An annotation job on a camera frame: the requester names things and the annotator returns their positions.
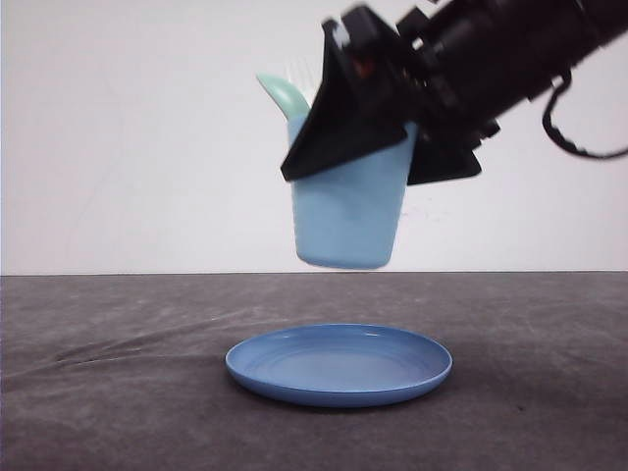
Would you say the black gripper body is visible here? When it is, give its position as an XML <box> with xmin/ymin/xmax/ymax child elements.
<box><xmin>322</xmin><ymin>5</ymin><xmax>499</xmax><ymax>142</ymax></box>

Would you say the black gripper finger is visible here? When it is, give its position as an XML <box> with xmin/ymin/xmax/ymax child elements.
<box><xmin>281</xmin><ymin>28</ymin><xmax>409</xmax><ymax>182</ymax></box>
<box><xmin>405</xmin><ymin>122</ymin><xmax>482</xmax><ymax>186</ymax></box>

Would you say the mint green plastic spoon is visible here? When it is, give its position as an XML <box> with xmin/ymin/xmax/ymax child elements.
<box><xmin>256</xmin><ymin>74</ymin><xmax>310</xmax><ymax>120</ymax></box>

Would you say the white plastic fork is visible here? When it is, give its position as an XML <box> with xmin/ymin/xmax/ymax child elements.
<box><xmin>286</xmin><ymin>56</ymin><xmax>321</xmax><ymax>103</ymax></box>

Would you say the light blue plastic cup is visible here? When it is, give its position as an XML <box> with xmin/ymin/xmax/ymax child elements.
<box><xmin>290</xmin><ymin>123</ymin><xmax>417</xmax><ymax>270</ymax></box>

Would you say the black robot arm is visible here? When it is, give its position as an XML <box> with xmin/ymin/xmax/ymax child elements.
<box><xmin>281</xmin><ymin>1</ymin><xmax>627</xmax><ymax>185</ymax></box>

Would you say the blue plastic plate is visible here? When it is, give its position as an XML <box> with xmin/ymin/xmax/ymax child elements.
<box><xmin>225</xmin><ymin>324</ymin><xmax>453</xmax><ymax>408</ymax></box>

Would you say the grey table cloth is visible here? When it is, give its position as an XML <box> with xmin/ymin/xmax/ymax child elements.
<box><xmin>1</xmin><ymin>273</ymin><xmax>627</xmax><ymax>470</ymax></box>

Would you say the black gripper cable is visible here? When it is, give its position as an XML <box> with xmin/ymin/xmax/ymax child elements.
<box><xmin>541</xmin><ymin>71</ymin><xmax>628</xmax><ymax>159</ymax></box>

